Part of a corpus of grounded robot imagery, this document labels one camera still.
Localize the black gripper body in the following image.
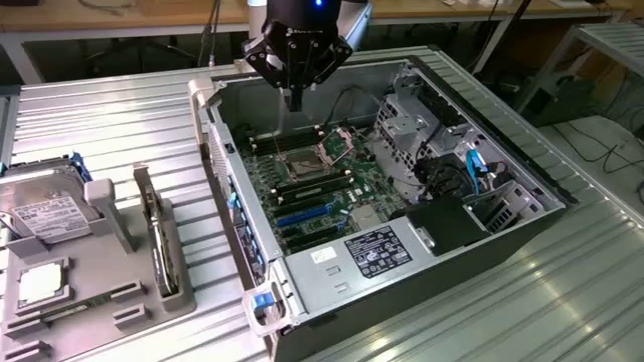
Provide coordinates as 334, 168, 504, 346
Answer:
264, 0, 344, 90

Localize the green gpu with metal bracket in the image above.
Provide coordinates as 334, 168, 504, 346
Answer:
130, 161, 182, 298

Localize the black ram slot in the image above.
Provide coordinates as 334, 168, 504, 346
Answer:
270, 170, 346, 192
252, 136, 320, 156
273, 173, 348, 196
248, 129, 316, 147
273, 176, 350, 200

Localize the blue expansion slot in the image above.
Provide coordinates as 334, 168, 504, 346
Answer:
276, 212, 329, 230

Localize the metal socket cover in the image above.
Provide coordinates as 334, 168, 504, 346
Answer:
313, 126, 358, 167

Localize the black chair base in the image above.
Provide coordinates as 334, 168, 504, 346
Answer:
81, 35, 201, 73

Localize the metal drive cage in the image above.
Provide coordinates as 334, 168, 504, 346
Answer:
373, 62, 505, 198

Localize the cpu socket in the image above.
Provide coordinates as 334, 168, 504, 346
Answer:
280, 149, 329, 179

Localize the wooden desk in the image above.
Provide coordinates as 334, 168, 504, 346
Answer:
0, 0, 630, 86

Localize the green motherboard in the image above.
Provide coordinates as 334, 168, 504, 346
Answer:
236, 124, 409, 254

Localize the installed ram stick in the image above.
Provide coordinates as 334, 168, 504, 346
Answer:
274, 180, 354, 207

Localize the silver chipset heatsink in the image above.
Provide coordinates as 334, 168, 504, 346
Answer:
350, 208, 384, 232

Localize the blue disk carrier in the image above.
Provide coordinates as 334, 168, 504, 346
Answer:
0, 152, 96, 183

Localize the black box under table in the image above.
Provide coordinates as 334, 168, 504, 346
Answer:
529, 74, 601, 128

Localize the black plastic shroud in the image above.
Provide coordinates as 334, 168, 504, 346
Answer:
404, 198, 493, 258

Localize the silver disk bay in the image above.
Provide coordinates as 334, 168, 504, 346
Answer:
462, 179, 545, 235

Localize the white table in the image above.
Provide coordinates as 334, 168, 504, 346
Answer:
534, 115, 644, 213

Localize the metal slat side table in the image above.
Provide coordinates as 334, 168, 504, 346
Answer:
521, 23, 644, 126

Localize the silver hard disk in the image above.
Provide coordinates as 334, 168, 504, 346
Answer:
0, 167, 96, 245

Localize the grey power supply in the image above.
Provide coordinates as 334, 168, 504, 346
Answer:
281, 214, 441, 320

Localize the open grey pc case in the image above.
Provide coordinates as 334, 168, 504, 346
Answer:
186, 54, 580, 362

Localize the grey parts rack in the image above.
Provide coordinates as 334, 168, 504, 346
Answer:
0, 179, 197, 362

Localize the silver cpu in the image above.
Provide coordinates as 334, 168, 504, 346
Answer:
16, 262, 68, 303

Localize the green ram stick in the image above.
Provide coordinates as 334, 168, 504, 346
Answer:
41, 293, 110, 322

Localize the black hanging cable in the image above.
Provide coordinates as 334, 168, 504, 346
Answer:
198, 0, 224, 69

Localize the black curved cable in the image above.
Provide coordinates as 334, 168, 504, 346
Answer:
325, 87, 377, 130

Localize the black cable bundle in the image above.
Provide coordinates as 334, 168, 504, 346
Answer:
416, 155, 474, 201

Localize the blue data wire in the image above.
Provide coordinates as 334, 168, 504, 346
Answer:
465, 148, 493, 198

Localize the black cable on white table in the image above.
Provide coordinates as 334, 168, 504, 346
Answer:
550, 121, 644, 179

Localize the black disk wire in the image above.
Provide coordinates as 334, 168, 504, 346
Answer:
0, 212, 25, 241

